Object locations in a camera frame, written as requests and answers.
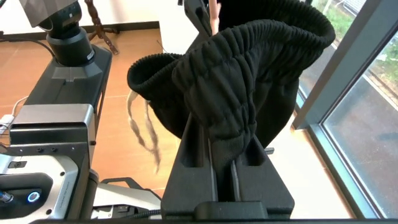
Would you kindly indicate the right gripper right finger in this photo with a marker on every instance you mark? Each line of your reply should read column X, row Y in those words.
column 267, row 186

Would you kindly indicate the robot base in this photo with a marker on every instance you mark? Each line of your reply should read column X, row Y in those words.
column 71, row 87

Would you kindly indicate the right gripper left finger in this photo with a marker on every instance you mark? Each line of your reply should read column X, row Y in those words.
column 183, row 183

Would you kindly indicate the window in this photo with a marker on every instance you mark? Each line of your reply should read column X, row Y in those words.
column 335, row 77

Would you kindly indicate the brown wooden stand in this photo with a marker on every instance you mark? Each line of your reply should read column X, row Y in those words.
column 99, row 28

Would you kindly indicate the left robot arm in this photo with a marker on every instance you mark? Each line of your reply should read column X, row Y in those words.
column 70, row 43

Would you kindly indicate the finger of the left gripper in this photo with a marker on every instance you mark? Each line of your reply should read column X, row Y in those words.
column 192, row 4

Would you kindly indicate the white power strip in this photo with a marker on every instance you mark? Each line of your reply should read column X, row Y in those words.
column 6, row 123

